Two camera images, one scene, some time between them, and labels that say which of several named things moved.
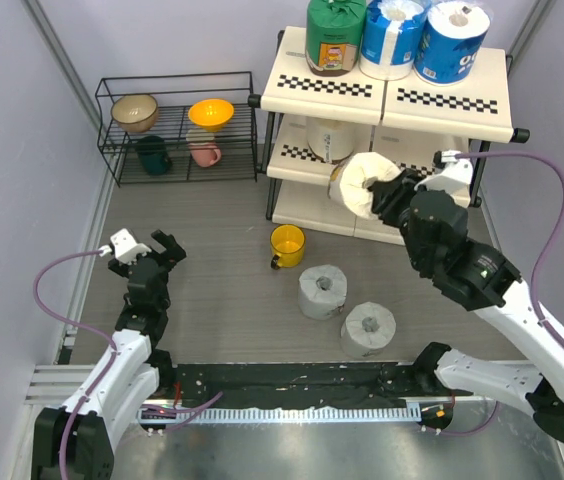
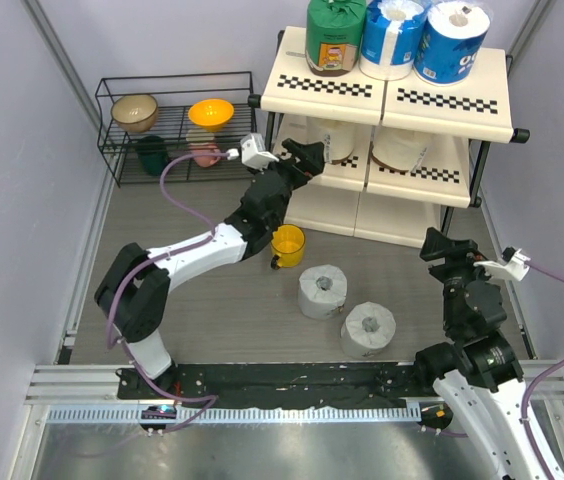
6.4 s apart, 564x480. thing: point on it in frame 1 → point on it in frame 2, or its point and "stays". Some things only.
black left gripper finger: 155,264 → 308,157
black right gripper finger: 388,199 → 438,246
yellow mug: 288,242 stays
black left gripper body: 164,303 → 292,179
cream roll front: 351,177 → 398,149
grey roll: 322,291 stays
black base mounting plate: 276,383 stays
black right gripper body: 412,248 → 454,277
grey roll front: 368,328 stays
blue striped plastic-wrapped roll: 389,39 stays
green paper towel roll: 333,36 stays
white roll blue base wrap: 449,44 stays
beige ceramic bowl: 136,113 stays
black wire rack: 178,129 stays
